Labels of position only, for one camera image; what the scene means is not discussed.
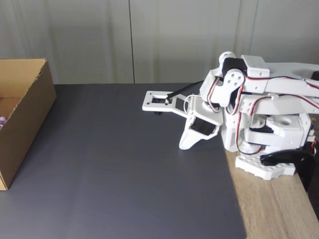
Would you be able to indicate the black table clamp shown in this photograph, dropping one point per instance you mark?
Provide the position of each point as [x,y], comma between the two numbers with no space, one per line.
[302,164]

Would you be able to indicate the dark grey table mat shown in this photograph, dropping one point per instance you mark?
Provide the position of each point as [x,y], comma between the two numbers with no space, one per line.
[124,161]

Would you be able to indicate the brown cardboard box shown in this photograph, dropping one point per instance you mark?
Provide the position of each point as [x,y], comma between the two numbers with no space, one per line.
[27,124]

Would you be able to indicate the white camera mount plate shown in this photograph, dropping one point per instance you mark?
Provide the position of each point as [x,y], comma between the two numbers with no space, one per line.
[149,104]

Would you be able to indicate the pink purple spiky ball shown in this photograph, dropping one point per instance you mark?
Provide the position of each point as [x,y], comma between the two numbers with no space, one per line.
[2,122]

